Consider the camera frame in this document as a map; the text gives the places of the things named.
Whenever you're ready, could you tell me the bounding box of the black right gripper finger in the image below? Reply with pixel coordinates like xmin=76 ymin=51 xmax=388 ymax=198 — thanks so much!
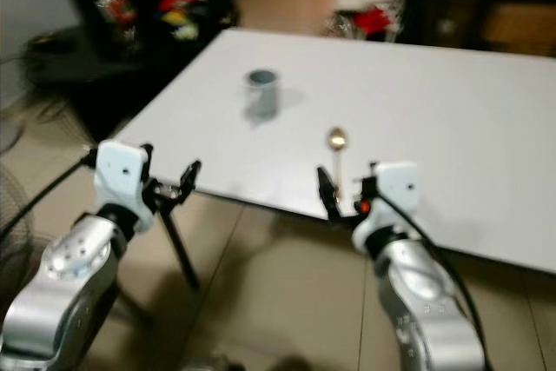
xmin=316 ymin=166 xmax=353 ymax=221

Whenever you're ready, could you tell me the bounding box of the gold spoon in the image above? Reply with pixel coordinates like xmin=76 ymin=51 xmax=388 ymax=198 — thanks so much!
xmin=327 ymin=127 xmax=349 ymax=184

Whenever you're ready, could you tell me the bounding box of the black table leg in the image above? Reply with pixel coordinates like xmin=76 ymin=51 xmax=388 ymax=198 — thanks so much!
xmin=161 ymin=210 xmax=202 ymax=290

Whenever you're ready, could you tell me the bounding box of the black round glass table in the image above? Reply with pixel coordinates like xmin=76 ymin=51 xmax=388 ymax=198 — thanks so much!
xmin=22 ymin=23 xmax=227 ymax=142

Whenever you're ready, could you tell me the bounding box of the grey mug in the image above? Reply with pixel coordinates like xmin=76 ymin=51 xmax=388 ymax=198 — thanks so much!
xmin=245 ymin=69 xmax=281 ymax=122

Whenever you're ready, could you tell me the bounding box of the clear snack bag red label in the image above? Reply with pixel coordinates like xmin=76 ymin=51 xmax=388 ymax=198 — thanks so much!
xmin=89 ymin=0 xmax=136 ymax=42

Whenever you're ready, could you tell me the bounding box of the red clothes pile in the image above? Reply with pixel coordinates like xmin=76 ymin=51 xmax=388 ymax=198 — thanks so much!
xmin=352 ymin=6 xmax=397 ymax=37

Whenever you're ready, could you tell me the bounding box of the brown cardboard box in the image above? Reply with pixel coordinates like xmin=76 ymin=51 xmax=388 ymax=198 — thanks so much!
xmin=486 ymin=2 xmax=556 ymax=55

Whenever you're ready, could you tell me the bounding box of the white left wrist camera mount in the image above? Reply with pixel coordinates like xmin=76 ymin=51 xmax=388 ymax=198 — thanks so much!
xmin=96 ymin=140 xmax=149 ymax=220

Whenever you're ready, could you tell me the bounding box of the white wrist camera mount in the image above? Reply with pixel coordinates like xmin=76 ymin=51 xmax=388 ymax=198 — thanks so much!
xmin=96 ymin=140 xmax=149 ymax=220
xmin=372 ymin=161 xmax=420 ymax=226

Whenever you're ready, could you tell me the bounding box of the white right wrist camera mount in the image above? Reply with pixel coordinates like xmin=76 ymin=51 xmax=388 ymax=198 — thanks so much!
xmin=372 ymin=161 xmax=420 ymax=226

